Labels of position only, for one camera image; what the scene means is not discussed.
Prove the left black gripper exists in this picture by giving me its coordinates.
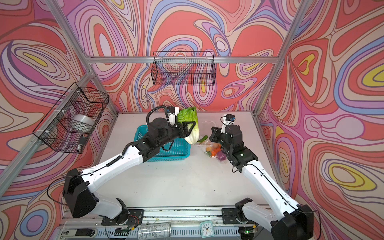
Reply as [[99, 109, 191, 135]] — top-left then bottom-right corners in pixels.
[[155, 120, 197, 151]]

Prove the purple red onion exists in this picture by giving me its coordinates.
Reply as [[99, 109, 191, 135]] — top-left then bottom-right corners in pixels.
[[216, 151, 227, 161]]

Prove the clear zip top bag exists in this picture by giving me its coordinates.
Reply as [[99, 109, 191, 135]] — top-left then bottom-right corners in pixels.
[[194, 121, 223, 162]]

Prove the green chili pepper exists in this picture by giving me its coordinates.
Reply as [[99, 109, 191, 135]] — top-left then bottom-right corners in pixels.
[[198, 135, 208, 143]]

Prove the green lettuce leaf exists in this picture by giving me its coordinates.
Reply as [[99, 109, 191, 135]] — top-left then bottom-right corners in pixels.
[[178, 107, 200, 145]]

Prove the orange carrot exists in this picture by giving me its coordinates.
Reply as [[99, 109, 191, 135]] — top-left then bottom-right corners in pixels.
[[206, 148, 221, 158]]

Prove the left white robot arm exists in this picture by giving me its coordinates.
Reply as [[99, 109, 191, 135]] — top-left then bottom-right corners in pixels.
[[63, 118, 197, 222]]

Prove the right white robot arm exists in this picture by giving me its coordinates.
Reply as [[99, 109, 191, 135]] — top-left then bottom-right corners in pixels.
[[209, 125, 314, 240]]

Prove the teal plastic basket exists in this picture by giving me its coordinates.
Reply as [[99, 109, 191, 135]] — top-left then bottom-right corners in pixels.
[[148, 138, 191, 162]]

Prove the silver tape roll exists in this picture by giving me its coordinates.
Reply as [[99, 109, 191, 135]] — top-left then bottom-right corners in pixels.
[[70, 115, 95, 134]]

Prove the small teal alarm clock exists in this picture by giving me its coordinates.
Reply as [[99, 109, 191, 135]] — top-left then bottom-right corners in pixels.
[[200, 221, 215, 238]]

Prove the silver drink can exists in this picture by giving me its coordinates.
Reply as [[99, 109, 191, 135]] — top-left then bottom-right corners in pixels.
[[138, 223, 171, 240]]

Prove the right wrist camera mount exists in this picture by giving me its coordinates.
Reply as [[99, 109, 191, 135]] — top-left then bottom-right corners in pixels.
[[220, 114, 236, 134]]

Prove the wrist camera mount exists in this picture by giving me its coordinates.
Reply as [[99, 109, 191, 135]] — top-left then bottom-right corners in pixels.
[[167, 107, 180, 127], [220, 114, 236, 134]]

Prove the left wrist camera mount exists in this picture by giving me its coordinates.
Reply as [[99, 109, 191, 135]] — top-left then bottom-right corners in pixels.
[[167, 107, 180, 127]]

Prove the black corrugated cable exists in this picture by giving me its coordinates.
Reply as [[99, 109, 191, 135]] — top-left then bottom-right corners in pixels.
[[145, 105, 169, 125]]

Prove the back black wire basket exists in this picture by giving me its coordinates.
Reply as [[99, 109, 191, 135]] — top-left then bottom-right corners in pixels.
[[151, 51, 217, 86]]

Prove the black wire basket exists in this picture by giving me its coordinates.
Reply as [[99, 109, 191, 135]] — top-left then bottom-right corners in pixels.
[[33, 83, 110, 154], [151, 51, 217, 86]]

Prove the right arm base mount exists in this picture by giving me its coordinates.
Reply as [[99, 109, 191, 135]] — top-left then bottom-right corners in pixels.
[[216, 198, 259, 226]]

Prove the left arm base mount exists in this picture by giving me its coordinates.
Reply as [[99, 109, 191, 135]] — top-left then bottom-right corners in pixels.
[[102, 198, 145, 228]]

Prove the left black wire basket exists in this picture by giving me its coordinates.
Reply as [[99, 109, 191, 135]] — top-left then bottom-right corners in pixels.
[[33, 83, 110, 154]]

